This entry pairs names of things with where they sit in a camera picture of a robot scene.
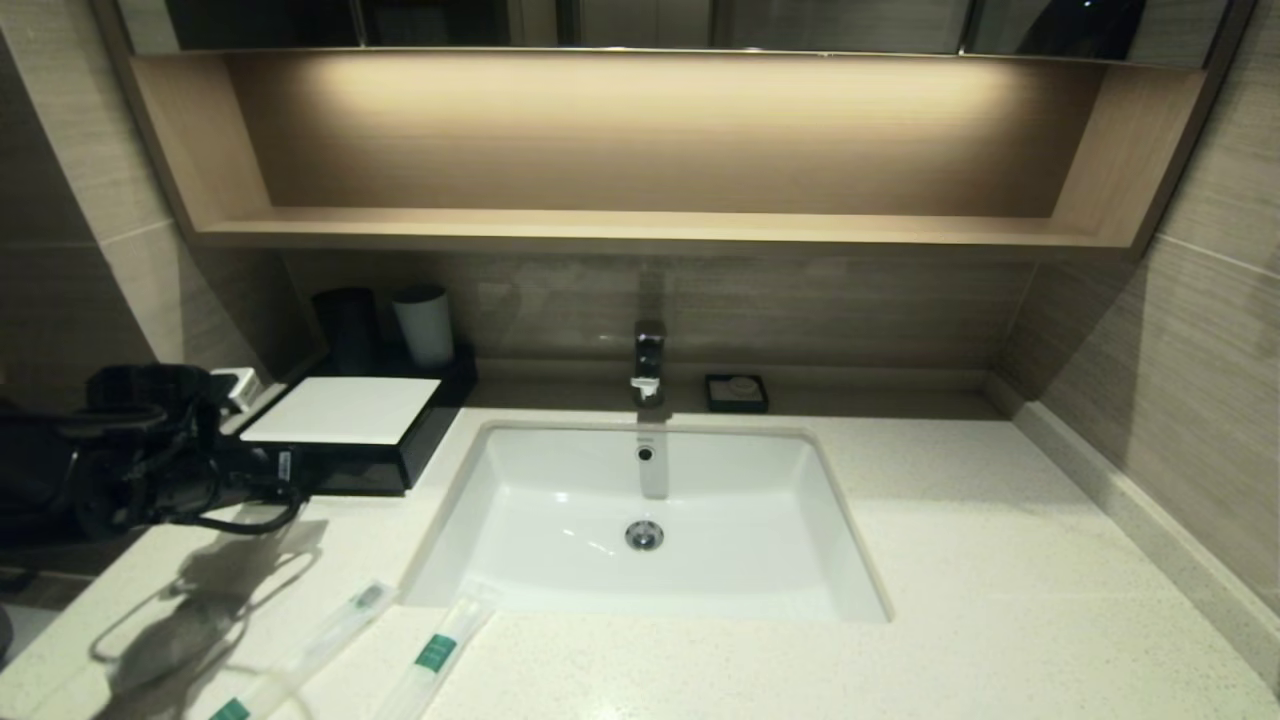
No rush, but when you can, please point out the wooden wall niche shelf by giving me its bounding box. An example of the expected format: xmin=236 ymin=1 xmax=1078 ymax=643
xmin=128 ymin=50 xmax=1209 ymax=261

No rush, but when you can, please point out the black cup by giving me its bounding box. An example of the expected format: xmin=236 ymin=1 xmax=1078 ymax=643
xmin=312 ymin=288 xmax=381 ymax=377

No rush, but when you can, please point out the clear plastic sachet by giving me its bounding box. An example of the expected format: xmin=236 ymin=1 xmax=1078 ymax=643
xmin=100 ymin=598 xmax=236 ymax=707

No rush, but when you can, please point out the white packet with green band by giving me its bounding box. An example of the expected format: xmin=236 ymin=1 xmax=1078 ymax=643
xmin=375 ymin=597 xmax=496 ymax=720

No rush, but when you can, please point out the glossy black drawer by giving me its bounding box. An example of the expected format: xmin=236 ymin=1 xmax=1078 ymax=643
xmin=295 ymin=445 xmax=411 ymax=496

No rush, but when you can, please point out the black soap dish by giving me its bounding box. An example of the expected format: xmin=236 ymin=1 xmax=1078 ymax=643
xmin=704 ymin=374 xmax=770 ymax=415

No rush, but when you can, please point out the clear wrapped toothbrush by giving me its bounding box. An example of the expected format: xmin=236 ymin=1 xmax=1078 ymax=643
xmin=208 ymin=578 xmax=399 ymax=720

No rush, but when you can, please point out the white cup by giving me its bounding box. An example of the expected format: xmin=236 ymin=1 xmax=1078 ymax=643
xmin=393 ymin=287 xmax=456 ymax=371

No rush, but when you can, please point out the black box with white lid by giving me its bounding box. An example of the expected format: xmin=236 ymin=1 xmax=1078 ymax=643
xmin=238 ymin=345 xmax=479 ymax=496

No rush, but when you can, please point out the mirrored wall cabinet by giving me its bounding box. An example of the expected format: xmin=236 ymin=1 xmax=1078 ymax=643
xmin=98 ymin=0 xmax=1256 ymax=67

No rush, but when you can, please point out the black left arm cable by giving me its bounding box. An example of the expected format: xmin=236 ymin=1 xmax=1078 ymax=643
xmin=170 ymin=480 xmax=304 ymax=534

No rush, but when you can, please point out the chrome faucet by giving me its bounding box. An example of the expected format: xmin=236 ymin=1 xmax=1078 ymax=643
xmin=630 ymin=320 xmax=669 ymax=409

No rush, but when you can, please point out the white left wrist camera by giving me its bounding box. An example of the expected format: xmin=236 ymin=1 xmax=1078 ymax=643
xmin=210 ymin=367 xmax=259 ymax=413

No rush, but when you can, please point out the white sink basin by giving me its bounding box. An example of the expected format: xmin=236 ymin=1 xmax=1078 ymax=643
xmin=400 ymin=420 xmax=891 ymax=623

